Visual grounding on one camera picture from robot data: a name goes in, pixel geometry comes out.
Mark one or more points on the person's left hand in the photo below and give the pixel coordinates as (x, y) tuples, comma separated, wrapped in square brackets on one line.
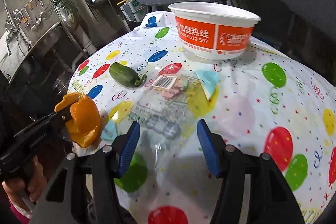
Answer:
[(35, 186)]

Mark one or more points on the red sleeved forearm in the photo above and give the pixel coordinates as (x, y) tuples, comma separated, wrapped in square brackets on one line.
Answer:
[(22, 215)]

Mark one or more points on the clear barcode plastic bag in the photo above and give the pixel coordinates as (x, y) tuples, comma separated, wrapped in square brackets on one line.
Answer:
[(167, 112)]

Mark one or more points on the grey gas meter box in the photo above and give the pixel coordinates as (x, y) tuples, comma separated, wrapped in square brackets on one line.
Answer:
[(133, 11)]

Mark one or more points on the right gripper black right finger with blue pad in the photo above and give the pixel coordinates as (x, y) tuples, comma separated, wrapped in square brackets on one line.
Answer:
[(270, 200)]

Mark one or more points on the steel kitchen sink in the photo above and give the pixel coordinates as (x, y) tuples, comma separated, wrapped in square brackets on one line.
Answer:
[(31, 30)]

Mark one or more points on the balloon print tablecloth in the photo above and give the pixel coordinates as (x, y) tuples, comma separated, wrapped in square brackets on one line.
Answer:
[(266, 102)]

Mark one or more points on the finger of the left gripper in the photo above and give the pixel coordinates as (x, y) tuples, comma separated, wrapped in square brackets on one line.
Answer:
[(63, 115)]

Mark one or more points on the orange white paper bowl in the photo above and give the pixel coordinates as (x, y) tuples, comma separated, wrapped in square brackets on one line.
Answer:
[(214, 31)]

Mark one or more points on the potted green plant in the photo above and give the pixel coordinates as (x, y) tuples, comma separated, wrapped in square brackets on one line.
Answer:
[(67, 12)]

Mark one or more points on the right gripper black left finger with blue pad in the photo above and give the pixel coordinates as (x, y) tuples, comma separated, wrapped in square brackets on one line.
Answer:
[(82, 189)]

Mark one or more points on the small green cucumber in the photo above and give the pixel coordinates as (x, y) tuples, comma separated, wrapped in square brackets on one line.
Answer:
[(126, 76)]

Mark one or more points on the orange peel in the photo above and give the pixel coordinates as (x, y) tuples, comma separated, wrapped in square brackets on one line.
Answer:
[(84, 127)]

